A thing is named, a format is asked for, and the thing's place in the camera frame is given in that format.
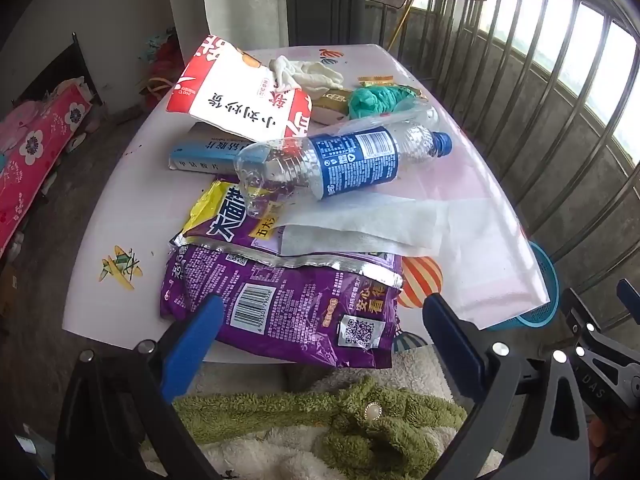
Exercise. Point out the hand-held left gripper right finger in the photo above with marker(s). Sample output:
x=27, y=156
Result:
x=450, y=340

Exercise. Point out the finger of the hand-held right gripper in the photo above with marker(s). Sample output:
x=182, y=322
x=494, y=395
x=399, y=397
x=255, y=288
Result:
x=582, y=315
x=629, y=295

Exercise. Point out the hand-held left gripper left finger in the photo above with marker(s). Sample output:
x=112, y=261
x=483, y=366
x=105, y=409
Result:
x=195, y=345

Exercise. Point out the blue plastic basket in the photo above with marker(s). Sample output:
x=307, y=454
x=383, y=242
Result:
x=547, y=285

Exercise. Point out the purple yellow noodle bag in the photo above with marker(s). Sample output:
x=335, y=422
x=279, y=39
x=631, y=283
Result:
x=280, y=310

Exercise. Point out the white paper tissue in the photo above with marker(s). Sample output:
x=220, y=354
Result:
x=375, y=225

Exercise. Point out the blue white medicine box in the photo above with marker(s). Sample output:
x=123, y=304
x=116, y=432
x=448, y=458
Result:
x=200, y=152

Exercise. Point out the plastic bottle with blue label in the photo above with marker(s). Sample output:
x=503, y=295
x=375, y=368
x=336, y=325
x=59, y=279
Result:
x=350, y=160

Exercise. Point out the clear plastic wrapper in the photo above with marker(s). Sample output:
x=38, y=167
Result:
x=417, y=112

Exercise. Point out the teal plastic bag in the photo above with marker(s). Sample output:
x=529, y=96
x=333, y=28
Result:
x=372, y=102

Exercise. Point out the red white snack bag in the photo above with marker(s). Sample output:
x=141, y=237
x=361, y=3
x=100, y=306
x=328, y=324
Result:
x=235, y=95

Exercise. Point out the gold tissue packet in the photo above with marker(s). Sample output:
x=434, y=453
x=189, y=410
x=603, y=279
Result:
x=330, y=102

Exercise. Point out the orange yellow snack packet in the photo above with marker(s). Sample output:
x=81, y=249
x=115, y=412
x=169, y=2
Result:
x=377, y=80

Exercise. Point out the green fuzzy garment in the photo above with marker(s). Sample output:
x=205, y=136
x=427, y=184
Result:
x=250, y=410

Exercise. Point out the white fleece blanket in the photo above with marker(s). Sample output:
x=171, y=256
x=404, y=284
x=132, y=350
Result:
x=280, y=450

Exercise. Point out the pink white patterned table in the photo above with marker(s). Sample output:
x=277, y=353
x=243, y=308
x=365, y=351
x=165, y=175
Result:
x=125, y=200

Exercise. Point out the metal balcony railing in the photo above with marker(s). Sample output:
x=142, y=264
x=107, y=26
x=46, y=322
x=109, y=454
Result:
x=550, y=125

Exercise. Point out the pink floral quilt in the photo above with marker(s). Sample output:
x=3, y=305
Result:
x=40, y=150

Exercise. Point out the colourful cloth pile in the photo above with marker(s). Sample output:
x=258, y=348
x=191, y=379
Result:
x=165, y=60

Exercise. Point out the dark wooden board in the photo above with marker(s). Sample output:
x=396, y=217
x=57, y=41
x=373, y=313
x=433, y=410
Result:
x=75, y=67

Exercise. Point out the white curtain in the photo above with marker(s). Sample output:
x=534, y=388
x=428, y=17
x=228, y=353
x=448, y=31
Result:
x=240, y=5

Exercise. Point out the dark cabinet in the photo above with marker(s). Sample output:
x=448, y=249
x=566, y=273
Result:
x=325, y=5

